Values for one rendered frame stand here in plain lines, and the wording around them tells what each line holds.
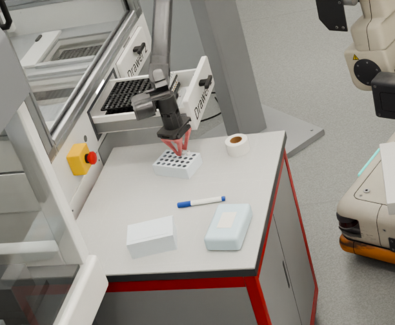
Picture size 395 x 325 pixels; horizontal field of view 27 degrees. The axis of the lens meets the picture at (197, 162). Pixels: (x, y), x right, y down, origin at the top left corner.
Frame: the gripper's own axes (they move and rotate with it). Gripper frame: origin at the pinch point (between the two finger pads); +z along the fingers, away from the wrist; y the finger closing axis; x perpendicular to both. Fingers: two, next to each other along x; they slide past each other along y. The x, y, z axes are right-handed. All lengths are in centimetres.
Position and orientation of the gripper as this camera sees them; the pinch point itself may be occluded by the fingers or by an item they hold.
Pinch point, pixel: (181, 150)
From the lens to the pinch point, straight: 244.9
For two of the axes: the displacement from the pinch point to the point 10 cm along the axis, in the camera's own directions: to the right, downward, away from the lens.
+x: 8.4, 1.0, -5.3
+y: -4.9, 5.7, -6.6
